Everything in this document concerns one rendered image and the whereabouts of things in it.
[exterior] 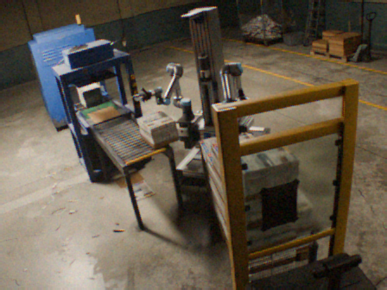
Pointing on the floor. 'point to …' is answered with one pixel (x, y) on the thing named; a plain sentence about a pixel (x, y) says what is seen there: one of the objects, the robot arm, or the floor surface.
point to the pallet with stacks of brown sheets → (337, 45)
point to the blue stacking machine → (44, 45)
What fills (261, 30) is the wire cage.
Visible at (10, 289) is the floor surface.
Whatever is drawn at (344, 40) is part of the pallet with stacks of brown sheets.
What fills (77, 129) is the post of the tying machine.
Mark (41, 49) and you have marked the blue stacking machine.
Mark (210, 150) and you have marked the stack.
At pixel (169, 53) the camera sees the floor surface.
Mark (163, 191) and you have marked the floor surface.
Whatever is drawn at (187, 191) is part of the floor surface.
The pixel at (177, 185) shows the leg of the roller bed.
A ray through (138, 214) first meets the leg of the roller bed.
